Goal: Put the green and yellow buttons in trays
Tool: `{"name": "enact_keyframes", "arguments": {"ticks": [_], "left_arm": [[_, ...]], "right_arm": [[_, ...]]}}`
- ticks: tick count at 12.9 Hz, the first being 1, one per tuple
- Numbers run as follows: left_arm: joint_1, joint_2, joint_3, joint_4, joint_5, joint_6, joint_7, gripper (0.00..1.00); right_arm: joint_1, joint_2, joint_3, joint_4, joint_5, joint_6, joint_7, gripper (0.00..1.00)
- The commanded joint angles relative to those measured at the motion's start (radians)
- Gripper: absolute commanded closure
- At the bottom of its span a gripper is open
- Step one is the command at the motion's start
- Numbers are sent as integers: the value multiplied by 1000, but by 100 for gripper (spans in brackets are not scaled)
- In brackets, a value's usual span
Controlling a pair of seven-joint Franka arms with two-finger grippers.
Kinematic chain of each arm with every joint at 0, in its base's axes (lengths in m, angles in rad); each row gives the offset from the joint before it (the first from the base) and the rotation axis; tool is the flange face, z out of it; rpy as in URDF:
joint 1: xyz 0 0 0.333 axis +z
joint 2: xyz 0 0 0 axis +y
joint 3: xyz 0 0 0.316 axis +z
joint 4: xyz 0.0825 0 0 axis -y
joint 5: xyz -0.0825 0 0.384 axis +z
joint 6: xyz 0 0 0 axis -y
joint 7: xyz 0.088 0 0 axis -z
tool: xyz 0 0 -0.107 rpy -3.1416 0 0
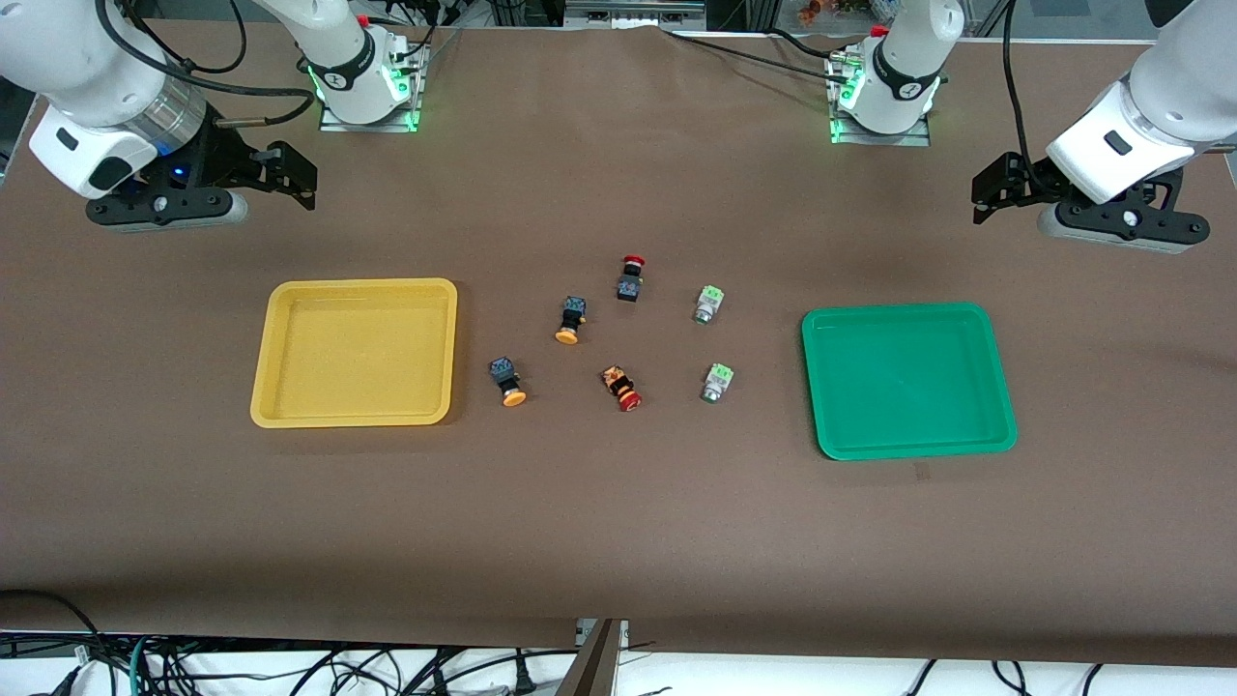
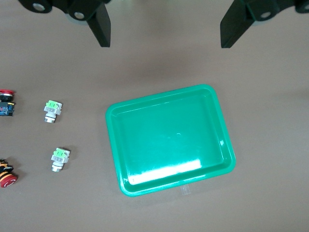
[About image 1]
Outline yellow push button switch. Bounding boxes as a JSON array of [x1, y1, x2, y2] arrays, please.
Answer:
[[488, 357, 529, 408], [554, 296, 590, 346]]

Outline yellow plastic tray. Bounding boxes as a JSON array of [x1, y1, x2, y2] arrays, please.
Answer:
[[249, 277, 459, 429]]

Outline green plastic tray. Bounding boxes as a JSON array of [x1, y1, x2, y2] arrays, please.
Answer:
[[800, 302, 1019, 462]]

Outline orange background objects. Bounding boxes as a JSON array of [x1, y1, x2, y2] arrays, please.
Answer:
[[797, 0, 876, 25]]

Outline red button with orange body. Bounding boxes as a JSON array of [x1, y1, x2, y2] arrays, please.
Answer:
[[600, 364, 644, 413]]

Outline brown table mat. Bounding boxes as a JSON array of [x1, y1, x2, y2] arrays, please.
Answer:
[[0, 24, 1237, 668]]

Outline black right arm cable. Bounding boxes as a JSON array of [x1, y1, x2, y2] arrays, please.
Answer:
[[95, 0, 320, 129]]

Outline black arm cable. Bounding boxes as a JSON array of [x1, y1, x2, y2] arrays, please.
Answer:
[[95, 0, 320, 129], [998, 0, 1064, 199]]

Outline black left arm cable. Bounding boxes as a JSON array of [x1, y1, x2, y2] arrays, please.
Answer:
[[998, 0, 1064, 199]]

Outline black cable across mat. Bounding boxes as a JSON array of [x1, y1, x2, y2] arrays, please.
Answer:
[[662, 27, 851, 83]]

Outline green floor cable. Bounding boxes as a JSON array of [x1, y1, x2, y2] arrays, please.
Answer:
[[129, 633, 158, 696]]

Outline metal table frame bracket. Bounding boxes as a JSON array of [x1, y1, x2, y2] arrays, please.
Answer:
[[576, 619, 630, 696]]

